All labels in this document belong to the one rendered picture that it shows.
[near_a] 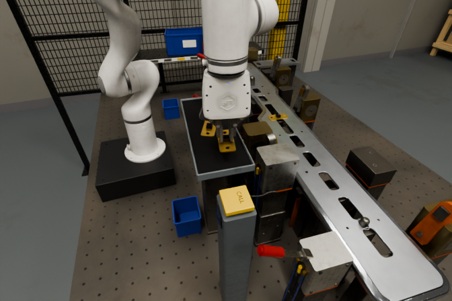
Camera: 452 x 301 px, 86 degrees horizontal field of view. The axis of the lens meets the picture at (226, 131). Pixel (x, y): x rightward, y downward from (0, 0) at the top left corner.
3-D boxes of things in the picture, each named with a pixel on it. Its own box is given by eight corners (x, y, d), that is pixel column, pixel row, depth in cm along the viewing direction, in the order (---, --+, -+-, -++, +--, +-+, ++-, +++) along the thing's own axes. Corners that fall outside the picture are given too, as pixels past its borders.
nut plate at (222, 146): (236, 151, 56) (236, 147, 55) (219, 152, 55) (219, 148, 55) (231, 130, 62) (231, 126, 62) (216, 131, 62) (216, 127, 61)
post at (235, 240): (247, 302, 75) (259, 215, 49) (223, 309, 73) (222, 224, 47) (240, 276, 80) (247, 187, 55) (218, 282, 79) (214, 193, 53)
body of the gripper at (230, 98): (200, 72, 44) (204, 123, 51) (255, 70, 45) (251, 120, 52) (199, 58, 50) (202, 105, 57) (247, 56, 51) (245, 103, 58)
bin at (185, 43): (213, 53, 163) (212, 33, 155) (167, 55, 159) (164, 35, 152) (210, 46, 176) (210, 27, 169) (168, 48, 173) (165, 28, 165)
